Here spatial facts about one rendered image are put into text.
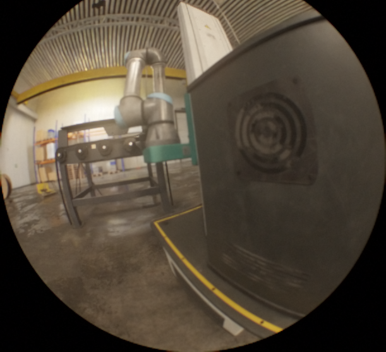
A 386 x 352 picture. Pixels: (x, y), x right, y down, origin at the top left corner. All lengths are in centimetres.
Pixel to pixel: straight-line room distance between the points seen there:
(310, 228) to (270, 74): 20
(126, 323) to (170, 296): 29
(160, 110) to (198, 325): 92
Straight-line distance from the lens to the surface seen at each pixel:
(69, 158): 165
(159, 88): 77
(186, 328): 70
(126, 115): 54
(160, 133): 48
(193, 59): 57
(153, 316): 75
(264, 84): 18
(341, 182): 16
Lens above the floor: 68
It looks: 3 degrees down
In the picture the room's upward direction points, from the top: 7 degrees counter-clockwise
